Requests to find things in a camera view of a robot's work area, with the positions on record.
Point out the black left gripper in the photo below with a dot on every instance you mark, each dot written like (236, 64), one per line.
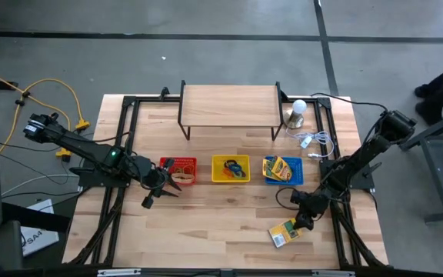
(152, 179)

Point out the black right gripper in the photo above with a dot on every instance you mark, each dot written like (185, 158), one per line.
(312, 202)

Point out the tan rubber band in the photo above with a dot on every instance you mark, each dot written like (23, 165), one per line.
(185, 178)

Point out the orange rubber band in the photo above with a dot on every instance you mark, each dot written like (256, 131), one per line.
(185, 168)

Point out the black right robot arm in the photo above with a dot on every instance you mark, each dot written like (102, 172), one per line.
(356, 165)

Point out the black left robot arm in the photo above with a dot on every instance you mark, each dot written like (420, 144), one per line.
(83, 148)

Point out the red plastic basket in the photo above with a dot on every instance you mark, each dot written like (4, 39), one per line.
(190, 161)

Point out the blue plastic basket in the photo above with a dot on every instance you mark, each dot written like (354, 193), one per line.
(298, 173)

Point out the yellow plastic basket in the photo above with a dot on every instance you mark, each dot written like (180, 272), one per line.
(217, 161)

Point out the wooden shelf riser black legs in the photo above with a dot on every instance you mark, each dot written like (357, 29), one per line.
(229, 105)

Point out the white printed box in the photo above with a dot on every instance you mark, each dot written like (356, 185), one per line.
(42, 240)

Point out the black flat bar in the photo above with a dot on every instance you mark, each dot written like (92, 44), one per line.
(33, 217)

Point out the black metal cart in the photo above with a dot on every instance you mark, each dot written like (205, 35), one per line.
(437, 127)

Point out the silver metal bracket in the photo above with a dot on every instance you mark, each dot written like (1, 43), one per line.
(333, 273)
(119, 272)

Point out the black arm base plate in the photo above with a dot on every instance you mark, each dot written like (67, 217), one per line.
(365, 181)
(90, 179)

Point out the black rig frame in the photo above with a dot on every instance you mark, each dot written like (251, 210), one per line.
(127, 101)

